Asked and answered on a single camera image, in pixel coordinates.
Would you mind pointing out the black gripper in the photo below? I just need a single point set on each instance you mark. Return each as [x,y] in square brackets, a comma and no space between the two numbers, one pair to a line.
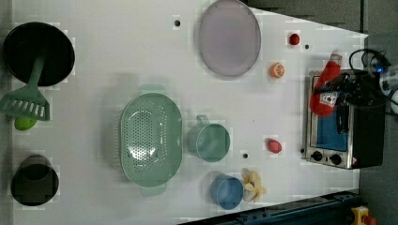
[358,91]

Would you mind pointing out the red felt ketchup bottle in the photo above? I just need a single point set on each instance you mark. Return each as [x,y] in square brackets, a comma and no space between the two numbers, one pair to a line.
[322,101]

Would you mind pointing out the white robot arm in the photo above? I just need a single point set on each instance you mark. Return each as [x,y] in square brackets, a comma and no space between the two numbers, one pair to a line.
[386,83]

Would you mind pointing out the green oval strainer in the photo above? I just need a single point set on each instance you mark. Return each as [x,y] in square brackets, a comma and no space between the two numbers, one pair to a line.
[151,144]

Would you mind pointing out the black toaster oven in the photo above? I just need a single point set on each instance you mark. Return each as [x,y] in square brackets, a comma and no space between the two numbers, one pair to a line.
[349,138]

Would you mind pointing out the red toy strawberry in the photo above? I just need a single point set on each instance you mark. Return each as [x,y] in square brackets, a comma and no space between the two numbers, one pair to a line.
[294,39]

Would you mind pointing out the toy orange half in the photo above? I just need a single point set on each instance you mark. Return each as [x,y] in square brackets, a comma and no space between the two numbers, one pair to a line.
[276,70]

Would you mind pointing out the pink toy strawberry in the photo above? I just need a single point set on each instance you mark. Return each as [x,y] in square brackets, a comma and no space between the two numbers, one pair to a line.
[274,146]

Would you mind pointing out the yellow red emergency button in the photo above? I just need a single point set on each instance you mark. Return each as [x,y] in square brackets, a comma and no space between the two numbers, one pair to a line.
[362,217]

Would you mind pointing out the purple oval plate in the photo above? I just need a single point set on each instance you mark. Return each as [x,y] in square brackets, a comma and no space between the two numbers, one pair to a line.
[229,38]

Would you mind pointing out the peeled toy banana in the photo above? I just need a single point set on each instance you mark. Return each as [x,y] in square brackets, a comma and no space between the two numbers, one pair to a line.
[252,183]

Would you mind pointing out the green metal cup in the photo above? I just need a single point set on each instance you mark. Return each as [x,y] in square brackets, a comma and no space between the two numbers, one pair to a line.
[208,141]

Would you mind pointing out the blue bowl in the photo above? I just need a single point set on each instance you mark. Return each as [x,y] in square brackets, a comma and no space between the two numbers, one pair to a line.
[226,191]

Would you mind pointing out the green slotted spatula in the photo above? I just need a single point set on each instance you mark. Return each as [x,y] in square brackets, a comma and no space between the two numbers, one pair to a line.
[27,101]

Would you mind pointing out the black cylindrical cup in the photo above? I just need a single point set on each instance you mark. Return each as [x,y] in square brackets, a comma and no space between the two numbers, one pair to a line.
[35,182]

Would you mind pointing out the green toy lime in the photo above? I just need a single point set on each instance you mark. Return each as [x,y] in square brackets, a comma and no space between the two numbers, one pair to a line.
[23,124]

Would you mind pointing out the black round pan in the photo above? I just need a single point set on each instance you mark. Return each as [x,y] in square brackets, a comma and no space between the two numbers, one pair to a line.
[24,44]

